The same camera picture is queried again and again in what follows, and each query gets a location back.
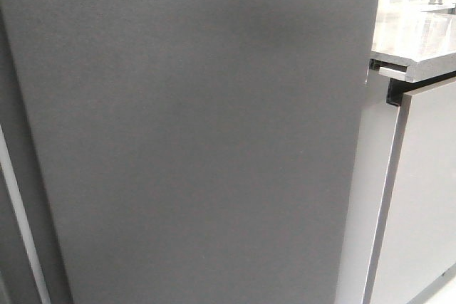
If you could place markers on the dark grey fridge door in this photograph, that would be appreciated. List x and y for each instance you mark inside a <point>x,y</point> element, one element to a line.
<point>195,151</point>
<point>32,269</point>

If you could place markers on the grey kitchen counter cabinet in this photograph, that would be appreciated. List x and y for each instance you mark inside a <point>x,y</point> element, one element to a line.
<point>413,46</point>

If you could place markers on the left grey cabinet door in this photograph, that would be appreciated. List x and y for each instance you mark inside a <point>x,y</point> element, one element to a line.
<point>415,237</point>

